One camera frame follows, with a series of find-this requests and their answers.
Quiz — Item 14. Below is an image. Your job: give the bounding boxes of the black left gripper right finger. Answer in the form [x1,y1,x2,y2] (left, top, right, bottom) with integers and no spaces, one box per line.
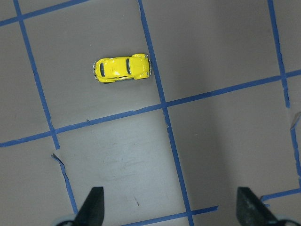
[236,187,278,226]

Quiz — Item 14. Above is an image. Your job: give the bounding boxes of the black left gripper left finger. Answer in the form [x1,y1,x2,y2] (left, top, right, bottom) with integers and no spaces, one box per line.
[74,187,104,226]

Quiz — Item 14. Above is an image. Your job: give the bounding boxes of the yellow toy beetle car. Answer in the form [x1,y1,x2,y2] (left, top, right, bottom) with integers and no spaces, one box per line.
[93,53,152,84]

